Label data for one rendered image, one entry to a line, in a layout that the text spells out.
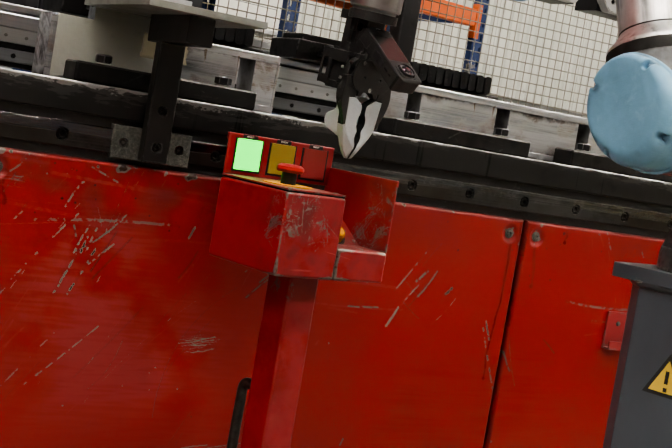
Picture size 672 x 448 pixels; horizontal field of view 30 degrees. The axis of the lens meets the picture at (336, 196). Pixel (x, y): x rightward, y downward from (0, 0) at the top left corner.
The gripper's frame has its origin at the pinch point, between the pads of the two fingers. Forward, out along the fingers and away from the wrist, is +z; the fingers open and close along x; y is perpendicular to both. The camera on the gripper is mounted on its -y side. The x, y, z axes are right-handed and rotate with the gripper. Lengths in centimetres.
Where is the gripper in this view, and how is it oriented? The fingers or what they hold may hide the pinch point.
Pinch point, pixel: (351, 150)
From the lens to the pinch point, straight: 181.4
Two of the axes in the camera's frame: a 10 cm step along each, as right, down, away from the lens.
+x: -7.6, -0.9, -6.5
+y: -6.1, -2.4, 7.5
